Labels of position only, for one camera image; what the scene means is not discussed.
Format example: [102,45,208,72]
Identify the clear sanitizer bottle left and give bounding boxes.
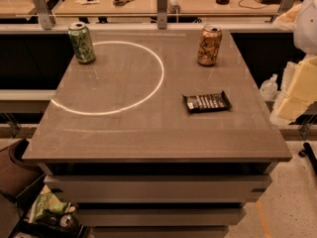
[260,73,277,101]

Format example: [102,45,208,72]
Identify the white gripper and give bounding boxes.
[269,0,317,126]

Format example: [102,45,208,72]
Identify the black cable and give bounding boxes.
[237,0,270,10]

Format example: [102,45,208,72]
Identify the black chair base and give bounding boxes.
[298,142,317,176]

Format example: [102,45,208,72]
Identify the metal bracket left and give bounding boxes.
[32,0,55,30]

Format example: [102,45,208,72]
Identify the metal bracket middle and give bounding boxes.
[157,0,167,29]

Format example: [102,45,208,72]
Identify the green soda can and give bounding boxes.
[68,22,95,63]

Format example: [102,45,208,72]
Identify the orange soda can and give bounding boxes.
[197,24,222,66]

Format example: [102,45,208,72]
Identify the grey power strip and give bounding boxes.
[167,0,180,14]

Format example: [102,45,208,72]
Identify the black storage bin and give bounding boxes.
[8,180,88,238]

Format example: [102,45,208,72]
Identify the grey drawer cabinet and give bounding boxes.
[45,174,271,238]

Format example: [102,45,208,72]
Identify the black handled scissors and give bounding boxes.
[113,0,136,7]

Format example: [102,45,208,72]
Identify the black rxbar chocolate wrapper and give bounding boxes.
[182,91,232,113]

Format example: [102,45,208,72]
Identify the green chip bag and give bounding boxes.
[29,185,75,223]

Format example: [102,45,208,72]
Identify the crushed can in bin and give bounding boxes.
[59,214,76,229]

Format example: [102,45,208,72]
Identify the dark round chair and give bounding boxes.
[0,139,44,202]

